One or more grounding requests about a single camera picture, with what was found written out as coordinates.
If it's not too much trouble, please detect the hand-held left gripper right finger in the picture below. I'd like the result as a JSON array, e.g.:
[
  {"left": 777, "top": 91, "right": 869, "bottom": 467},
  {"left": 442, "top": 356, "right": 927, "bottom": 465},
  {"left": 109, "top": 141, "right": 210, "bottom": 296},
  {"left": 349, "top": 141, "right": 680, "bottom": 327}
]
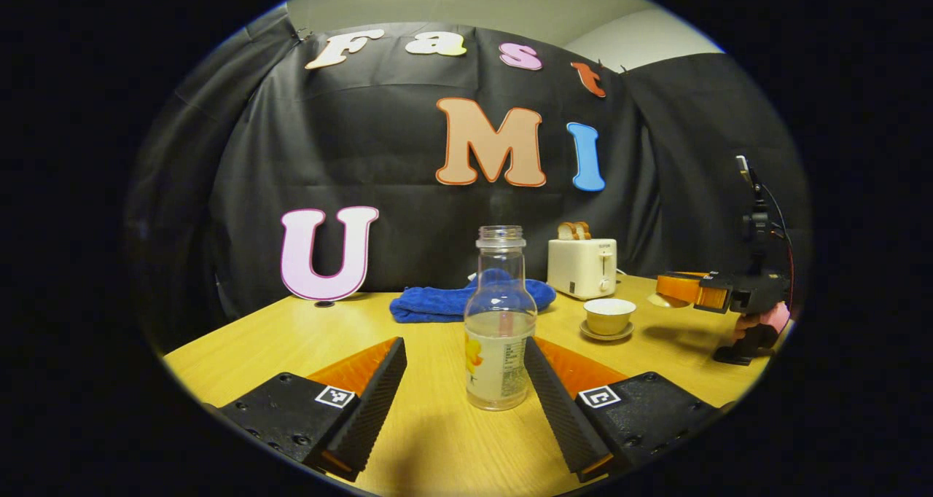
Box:
[{"left": 523, "top": 337, "right": 730, "bottom": 483}]

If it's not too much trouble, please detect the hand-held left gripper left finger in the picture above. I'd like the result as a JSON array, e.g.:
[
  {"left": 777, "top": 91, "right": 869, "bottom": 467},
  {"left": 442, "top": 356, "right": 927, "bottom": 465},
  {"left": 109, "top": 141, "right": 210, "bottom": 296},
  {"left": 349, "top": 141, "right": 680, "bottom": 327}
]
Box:
[{"left": 219, "top": 337, "right": 408, "bottom": 482}]

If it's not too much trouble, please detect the cream ceramic teacup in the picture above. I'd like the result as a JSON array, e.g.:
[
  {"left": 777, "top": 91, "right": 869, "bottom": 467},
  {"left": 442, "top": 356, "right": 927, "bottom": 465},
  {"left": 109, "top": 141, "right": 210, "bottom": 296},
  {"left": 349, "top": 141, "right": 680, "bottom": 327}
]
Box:
[{"left": 583, "top": 297, "right": 637, "bottom": 336}]

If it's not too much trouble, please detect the clear plastic water bottle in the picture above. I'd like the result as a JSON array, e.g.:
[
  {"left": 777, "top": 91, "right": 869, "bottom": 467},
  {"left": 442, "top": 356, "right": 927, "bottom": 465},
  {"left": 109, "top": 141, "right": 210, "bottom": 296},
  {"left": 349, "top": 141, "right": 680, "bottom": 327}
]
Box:
[{"left": 464, "top": 225, "right": 538, "bottom": 412}]

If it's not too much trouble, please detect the cream ceramic saucer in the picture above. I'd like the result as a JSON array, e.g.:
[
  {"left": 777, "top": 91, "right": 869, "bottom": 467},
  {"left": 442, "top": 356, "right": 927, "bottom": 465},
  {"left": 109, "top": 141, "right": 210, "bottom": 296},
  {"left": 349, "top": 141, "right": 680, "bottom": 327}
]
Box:
[{"left": 579, "top": 321, "right": 635, "bottom": 342}]

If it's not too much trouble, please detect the white toaster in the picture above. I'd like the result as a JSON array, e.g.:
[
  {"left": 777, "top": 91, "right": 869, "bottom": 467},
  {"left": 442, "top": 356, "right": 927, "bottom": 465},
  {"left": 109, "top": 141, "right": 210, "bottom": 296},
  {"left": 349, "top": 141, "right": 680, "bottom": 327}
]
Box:
[{"left": 547, "top": 238, "right": 618, "bottom": 301}]

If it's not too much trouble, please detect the blue towel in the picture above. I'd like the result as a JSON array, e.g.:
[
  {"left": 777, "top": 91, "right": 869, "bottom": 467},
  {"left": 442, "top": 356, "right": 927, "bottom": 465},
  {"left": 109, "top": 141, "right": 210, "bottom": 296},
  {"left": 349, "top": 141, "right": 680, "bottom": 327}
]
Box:
[{"left": 389, "top": 268, "right": 557, "bottom": 324}]

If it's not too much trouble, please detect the black backdrop cloth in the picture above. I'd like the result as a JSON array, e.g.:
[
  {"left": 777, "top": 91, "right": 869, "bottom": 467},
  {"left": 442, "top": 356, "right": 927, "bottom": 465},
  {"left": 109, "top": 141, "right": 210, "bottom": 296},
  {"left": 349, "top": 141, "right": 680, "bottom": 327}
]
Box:
[{"left": 124, "top": 5, "right": 813, "bottom": 352}]

